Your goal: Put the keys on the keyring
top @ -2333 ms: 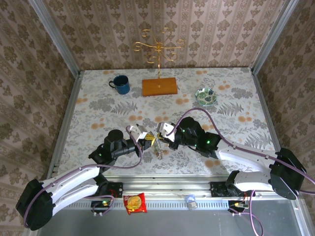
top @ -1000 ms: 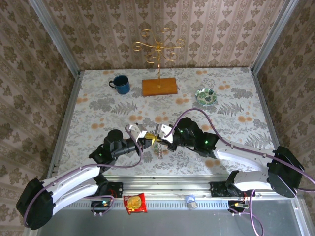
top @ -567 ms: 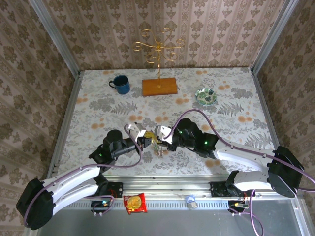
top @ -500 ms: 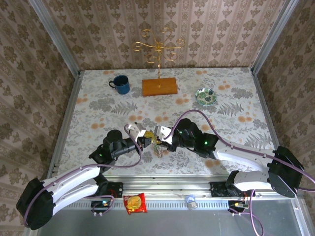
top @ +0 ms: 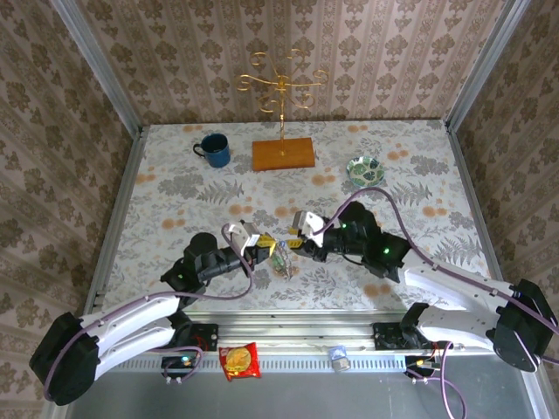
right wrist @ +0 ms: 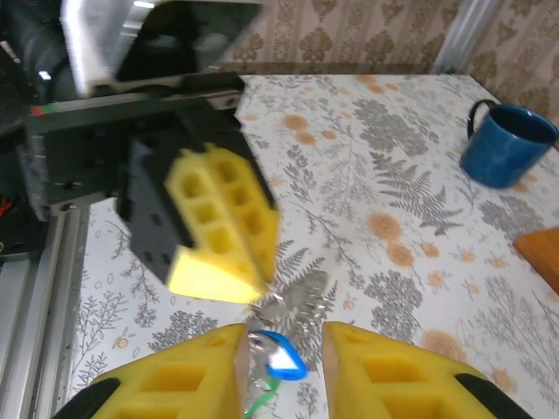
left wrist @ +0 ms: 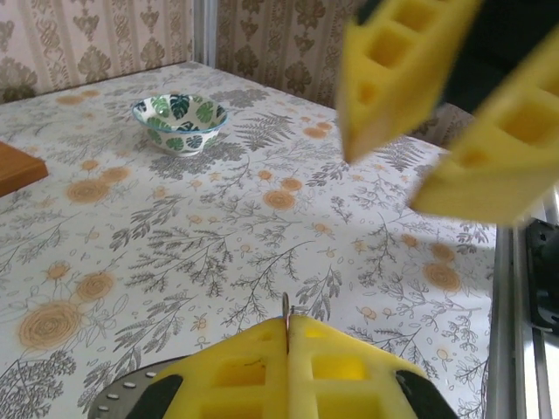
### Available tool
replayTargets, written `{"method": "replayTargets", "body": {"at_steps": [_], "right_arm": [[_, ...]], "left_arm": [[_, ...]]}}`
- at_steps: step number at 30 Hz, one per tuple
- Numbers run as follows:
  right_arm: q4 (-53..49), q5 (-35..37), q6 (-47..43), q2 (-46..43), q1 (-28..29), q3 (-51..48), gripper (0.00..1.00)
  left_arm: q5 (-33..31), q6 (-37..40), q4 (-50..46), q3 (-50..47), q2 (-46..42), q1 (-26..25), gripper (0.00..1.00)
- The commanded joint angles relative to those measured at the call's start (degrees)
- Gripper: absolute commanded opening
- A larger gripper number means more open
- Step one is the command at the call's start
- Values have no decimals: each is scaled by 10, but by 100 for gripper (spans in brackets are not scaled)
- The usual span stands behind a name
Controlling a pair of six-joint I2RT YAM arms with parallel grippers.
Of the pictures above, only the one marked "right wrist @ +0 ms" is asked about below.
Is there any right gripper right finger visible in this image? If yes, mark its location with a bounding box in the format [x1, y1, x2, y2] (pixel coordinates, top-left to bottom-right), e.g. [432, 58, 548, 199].
[321, 320, 532, 419]

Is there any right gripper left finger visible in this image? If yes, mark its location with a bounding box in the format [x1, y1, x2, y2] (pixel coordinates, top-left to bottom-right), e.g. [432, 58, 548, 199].
[52, 322, 248, 419]

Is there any key with blue tag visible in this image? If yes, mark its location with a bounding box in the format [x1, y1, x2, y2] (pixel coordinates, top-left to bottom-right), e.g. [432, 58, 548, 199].
[251, 329, 309, 381]

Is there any gold stand with wooden base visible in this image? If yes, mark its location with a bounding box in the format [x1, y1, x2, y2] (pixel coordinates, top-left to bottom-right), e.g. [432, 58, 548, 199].
[513, 226, 559, 302]

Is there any blue enamel mug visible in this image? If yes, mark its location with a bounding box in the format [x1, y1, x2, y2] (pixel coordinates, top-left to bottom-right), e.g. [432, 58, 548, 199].
[459, 99, 559, 189]

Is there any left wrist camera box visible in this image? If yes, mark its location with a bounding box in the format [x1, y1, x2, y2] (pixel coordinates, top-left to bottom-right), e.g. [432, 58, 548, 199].
[60, 0, 266, 95]

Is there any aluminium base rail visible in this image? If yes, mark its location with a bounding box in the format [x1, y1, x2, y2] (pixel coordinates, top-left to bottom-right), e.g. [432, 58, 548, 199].
[0, 204, 91, 419]

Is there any aluminium frame post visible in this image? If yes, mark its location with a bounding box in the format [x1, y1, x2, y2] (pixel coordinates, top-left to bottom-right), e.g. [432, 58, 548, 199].
[430, 0, 494, 75]

